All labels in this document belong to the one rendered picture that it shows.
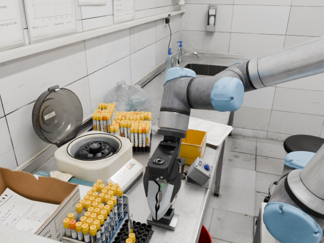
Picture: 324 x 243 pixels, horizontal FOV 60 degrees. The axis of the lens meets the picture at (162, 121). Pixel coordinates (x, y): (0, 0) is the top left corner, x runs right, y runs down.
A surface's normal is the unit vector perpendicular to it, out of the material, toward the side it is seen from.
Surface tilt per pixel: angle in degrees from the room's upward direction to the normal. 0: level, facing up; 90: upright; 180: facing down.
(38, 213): 1
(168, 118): 60
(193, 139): 90
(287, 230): 99
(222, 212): 0
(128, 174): 25
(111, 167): 90
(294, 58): 69
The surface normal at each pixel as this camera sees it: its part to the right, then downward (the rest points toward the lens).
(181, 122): 0.48, 0.01
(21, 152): 0.95, 0.14
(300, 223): -0.59, 0.47
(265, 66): -0.67, -0.05
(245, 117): -0.30, 0.40
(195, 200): 0.00, -0.91
